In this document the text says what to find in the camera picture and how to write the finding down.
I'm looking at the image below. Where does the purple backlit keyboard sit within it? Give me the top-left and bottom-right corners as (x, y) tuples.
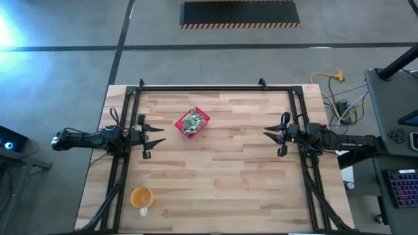
(381, 168), (418, 210)

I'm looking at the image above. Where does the yellow extension cord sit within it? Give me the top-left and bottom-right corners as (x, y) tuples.
(309, 70), (372, 122)

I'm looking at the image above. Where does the white paper sheet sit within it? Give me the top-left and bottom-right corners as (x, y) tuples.
(339, 149), (355, 184)

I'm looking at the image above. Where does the black power strip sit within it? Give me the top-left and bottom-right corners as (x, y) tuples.
(336, 100), (353, 124)

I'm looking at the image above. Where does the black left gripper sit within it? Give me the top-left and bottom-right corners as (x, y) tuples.
(130, 114), (167, 160)

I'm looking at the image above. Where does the white mug orange liquid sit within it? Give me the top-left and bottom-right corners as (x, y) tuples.
(129, 185), (155, 217)

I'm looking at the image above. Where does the black pole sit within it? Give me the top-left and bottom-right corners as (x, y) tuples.
(378, 43), (418, 81)

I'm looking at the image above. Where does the dark grey desk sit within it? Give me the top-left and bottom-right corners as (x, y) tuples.
(364, 67), (418, 235)

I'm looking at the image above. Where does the small black remote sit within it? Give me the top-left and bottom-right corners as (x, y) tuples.
(387, 130), (406, 145)

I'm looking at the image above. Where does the tablet screen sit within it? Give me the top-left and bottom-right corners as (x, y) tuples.
(396, 109), (418, 127)

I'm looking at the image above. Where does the black metal table frame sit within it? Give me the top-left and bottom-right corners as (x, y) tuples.
(74, 78), (355, 235)

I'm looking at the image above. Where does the red plastic basket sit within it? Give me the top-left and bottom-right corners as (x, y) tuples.
(174, 105), (212, 139)

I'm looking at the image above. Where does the black device blue light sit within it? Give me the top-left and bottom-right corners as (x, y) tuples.
(0, 125), (29, 163)

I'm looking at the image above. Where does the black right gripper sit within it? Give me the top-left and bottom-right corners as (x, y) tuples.
(263, 112), (308, 157)

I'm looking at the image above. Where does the black hazard-striped floor mat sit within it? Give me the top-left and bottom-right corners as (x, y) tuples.
(179, 0), (302, 29)

